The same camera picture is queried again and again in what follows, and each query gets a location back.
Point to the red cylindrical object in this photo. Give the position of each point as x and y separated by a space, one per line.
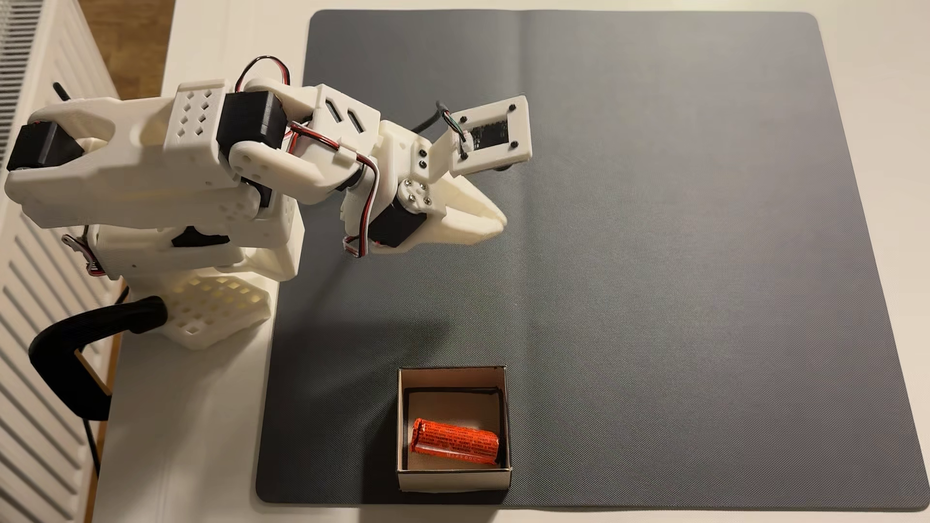
454 441

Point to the open cardboard box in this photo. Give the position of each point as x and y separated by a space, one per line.
447 476

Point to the dark grey table mat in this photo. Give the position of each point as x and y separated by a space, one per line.
654 305

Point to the black table clamp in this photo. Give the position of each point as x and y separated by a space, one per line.
62 349

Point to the white framed camera module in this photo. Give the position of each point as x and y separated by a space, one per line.
516 152

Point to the white wall radiator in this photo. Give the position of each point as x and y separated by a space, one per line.
36 407

